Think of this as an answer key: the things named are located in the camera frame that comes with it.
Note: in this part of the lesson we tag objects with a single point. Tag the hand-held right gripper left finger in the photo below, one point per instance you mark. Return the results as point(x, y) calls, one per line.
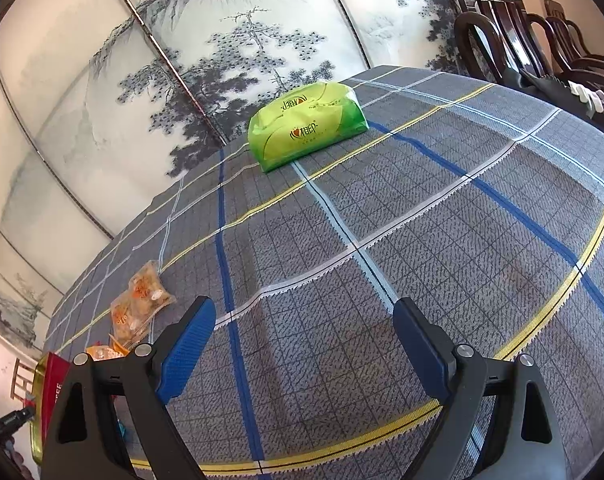
point(187, 347)

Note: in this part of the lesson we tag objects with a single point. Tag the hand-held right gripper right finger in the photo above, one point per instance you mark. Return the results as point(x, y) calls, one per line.
point(422, 350)

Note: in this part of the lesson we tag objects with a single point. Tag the red tin box gold inside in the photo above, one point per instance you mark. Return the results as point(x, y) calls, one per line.
point(52, 385)

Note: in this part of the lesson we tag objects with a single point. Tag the clear peanut snack bag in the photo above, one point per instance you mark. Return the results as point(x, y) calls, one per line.
point(149, 285)
point(127, 317)

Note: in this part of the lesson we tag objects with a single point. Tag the orange snack packet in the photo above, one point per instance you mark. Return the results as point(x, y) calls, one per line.
point(104, 352)

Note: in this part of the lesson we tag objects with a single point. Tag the light wooden chair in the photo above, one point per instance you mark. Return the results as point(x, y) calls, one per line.
point(24, 382)

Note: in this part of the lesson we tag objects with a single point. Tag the grey plaid tablecloth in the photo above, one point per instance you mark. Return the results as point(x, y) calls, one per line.
point(382, 210)

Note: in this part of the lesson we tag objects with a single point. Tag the green tissue pack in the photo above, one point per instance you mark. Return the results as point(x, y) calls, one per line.
point(302, 125)

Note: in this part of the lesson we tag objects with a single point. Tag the ink landscape folding screen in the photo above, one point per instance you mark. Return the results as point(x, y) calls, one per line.
point(82, 85)

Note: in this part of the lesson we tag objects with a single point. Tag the black bag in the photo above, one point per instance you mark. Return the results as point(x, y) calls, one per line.
point(557, 90)

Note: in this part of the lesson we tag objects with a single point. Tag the dark wooden chair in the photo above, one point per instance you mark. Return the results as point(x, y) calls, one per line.
point(492, 15)
point(567, 35)

